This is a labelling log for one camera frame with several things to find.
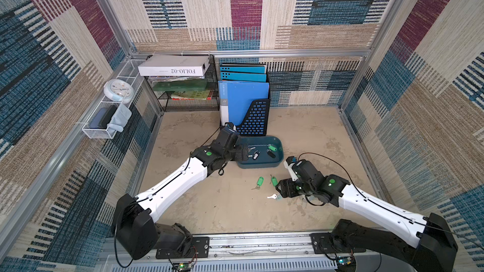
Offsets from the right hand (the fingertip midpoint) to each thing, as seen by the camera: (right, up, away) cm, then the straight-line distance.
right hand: (282, 184), depth 80 cm
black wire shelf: (-62, +37, +36) cm, 81 cm away
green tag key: (-9, -2, +10) cm, 13 cm away
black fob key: (-2, +10, +19) cm, 21 cm away
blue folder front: (-20, +39, +12) cm, 45 cm away
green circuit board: (-39, -27, -10) cm, 48 cm away
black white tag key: (-10, +9, +19) cm, 23 cm away
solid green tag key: (-1, +13, +22) cm, 25 cm away
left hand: (-18, +15, +1) cm, 24 cm away
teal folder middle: (-15, +49, +16) cm, 54 cm away
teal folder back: (-16, +54, +19) cm, 59 cm away
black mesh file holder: (-10, +27, +18) cm, 34 cm away
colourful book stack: (-43, +41, +21) cm, 63 cm away
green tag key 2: (-2, -2, +11) cm, 11 cm away
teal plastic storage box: (-6, +11, +19) cm, 23 cm away
